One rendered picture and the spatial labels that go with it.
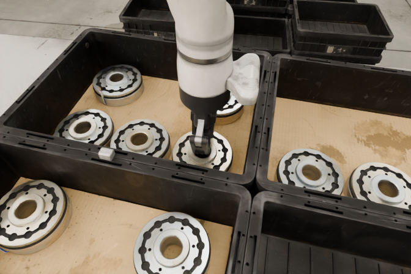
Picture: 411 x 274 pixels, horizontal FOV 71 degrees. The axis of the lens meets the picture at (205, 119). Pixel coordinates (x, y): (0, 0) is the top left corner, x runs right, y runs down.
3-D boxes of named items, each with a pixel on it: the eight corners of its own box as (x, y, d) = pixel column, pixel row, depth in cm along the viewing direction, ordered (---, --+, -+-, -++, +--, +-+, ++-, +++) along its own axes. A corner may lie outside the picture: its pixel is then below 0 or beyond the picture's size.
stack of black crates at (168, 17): (135, 90, 164) (117, 17, 130) (149, 59, 184) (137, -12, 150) (204, 97, 160) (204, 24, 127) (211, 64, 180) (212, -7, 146)
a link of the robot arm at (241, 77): (257, 107, 37) (264, 69, 32) (171, 98, 38) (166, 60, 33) (259, 64, 43) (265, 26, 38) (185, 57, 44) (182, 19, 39)
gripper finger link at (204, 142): (189, 133, 41) (193, 142, 46) (187, 146, 40) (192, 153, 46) (208, 136, 40) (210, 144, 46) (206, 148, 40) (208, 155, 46)
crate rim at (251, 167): (-6, 140, 45) (-14, 130, 43) (90, 36, 64) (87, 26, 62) (251, 196, 38) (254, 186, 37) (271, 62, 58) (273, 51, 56)
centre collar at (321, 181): (293, 183, 45) (293, 181, 44) (296, 158, 48) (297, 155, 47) (326, 191, 44) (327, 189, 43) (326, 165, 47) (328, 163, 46)
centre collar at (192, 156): (185, 162, 47) (185, 161, 47) (190, 139, 50) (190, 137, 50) (214, 166, 47) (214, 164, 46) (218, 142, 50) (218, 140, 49)
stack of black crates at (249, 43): (205, 96, 161) (205, 44, 135) (211, 63, 180) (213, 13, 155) (277, 104, 157) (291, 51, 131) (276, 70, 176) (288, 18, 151)
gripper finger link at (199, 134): (193, 112, 42) (195, 116, 44) (189, 143, 40) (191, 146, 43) (210, 114, 41) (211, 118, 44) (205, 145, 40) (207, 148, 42)
